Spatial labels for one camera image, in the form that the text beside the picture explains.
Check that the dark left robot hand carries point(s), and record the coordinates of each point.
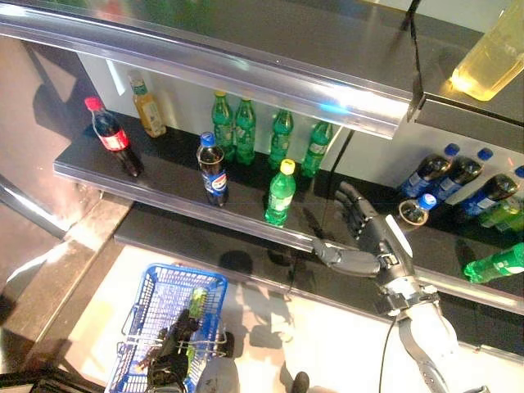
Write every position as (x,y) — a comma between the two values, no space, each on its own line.
(174,356)

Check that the dark right robot hand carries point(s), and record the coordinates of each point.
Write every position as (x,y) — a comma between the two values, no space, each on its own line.
(376,245)

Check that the blue plastic shopping basket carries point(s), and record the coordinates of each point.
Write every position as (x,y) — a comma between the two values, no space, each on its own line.
(163,286)

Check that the silver left robot leg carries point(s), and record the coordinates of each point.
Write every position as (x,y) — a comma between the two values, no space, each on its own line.
(219,376)

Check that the large yellow tea bottle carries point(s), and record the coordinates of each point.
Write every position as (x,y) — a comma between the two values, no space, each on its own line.
(491,57)

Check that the Coca-Cola bottle red cap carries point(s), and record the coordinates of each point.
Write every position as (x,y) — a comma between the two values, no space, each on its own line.
(114,139)

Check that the small yellow tea bottle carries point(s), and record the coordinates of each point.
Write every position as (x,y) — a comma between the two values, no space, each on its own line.
(149,114)

